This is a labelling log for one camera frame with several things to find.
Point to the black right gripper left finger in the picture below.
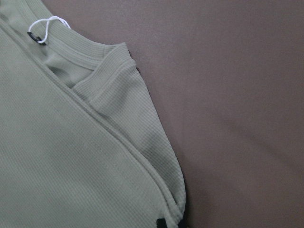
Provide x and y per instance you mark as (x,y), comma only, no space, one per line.
(161,223)

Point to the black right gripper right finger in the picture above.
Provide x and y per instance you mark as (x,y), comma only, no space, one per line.
(182,224)

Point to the white shirt tag loop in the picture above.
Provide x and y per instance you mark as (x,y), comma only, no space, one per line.
(39,40)

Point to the sage green long-sleeve shirt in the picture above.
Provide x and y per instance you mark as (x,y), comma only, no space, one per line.
(81,144)

